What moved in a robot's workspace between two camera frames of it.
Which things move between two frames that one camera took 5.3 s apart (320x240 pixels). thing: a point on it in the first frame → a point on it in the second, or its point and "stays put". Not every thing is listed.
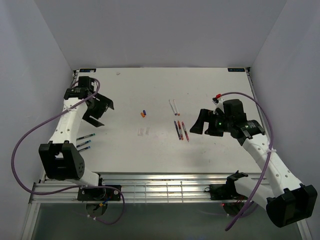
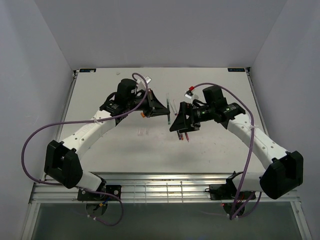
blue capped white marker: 172,107 stays put
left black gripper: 103,102 → 154,107
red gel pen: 185,131 stays put
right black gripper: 208,116 → 182,123
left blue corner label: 87,70 stays put
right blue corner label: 236,69 stays put
